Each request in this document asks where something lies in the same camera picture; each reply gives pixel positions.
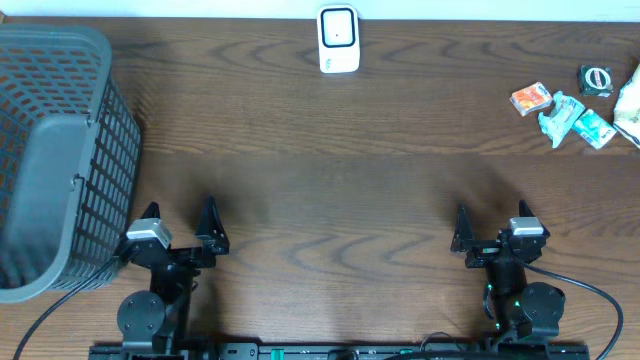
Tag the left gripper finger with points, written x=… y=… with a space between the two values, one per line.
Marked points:
x=211 y=231
x=152 y=211

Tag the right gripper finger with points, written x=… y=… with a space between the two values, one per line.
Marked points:
x=524 y=209
x=463 y=233

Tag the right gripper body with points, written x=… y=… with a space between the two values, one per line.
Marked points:
x=484 y=253

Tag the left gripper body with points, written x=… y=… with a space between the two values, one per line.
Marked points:
x=186 y=263

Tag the light green wrapper pack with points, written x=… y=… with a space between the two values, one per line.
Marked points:
x=562 y=117

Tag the teal Kleenex tissue pack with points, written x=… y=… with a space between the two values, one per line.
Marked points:
x=594 y=129

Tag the orange tissue pack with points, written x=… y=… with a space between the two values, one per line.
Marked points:
x=531 y=98

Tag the yellow white snack bag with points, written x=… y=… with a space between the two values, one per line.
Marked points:
x=627 y=108

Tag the green round-logo box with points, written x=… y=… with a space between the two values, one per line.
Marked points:
x=595 y=81

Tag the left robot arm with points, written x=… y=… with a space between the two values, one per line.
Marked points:
x=154 y=322

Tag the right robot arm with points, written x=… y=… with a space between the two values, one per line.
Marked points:
x=524 y=312

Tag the grey plastic mesh basket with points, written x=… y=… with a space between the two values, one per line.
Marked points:
x=70 y=150

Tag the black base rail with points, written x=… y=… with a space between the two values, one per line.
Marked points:
x=433 y=350

